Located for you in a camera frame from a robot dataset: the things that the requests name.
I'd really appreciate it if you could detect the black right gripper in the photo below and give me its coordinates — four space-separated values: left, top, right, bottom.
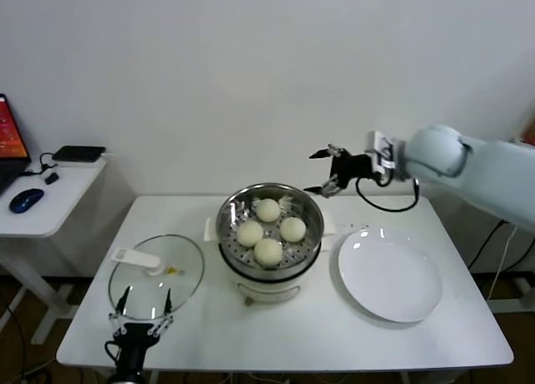
303 143 377 198

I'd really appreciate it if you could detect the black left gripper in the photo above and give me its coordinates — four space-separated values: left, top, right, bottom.
109 286 175 362

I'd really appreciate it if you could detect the white steamed baozi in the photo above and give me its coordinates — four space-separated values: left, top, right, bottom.
237 220 265 248
278 216 306 242
255 197 281 223
253 237 283 268

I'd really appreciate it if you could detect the stainless steel steamer basket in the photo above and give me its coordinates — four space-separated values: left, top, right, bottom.
203 182 338 276

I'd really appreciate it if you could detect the white round plate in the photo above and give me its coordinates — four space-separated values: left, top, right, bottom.
336 227 444 323

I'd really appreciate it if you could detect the white electric cooker pot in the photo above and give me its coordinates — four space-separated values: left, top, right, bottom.
225 237 323 306

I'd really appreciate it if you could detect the white side table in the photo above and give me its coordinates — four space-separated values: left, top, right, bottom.
0 161 108 346

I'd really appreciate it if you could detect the blue computer mouse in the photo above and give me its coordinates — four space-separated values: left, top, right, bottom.
8 187 45 214

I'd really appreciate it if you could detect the flat black device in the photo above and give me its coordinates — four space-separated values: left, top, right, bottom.
50 145 106 164

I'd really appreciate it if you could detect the orange object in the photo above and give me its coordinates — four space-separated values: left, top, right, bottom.
519 115 535 145

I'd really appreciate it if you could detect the black laptop with red screen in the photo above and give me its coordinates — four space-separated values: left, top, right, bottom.
0 93 33 195

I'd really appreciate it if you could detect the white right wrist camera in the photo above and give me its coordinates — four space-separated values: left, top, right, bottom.
366 131 396 172

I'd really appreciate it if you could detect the glass lid with white handle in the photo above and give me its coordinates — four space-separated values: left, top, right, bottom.
107 233 206 320

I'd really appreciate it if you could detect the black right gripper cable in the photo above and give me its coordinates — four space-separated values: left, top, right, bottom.
354 177 421 213

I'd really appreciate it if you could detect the black power cable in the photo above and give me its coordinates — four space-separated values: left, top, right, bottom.
466 220 510 272

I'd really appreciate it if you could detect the black desk cable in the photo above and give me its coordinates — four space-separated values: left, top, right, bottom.
20 151 58 178

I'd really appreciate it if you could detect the white power cable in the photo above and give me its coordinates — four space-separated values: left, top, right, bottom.
487 224 520 301

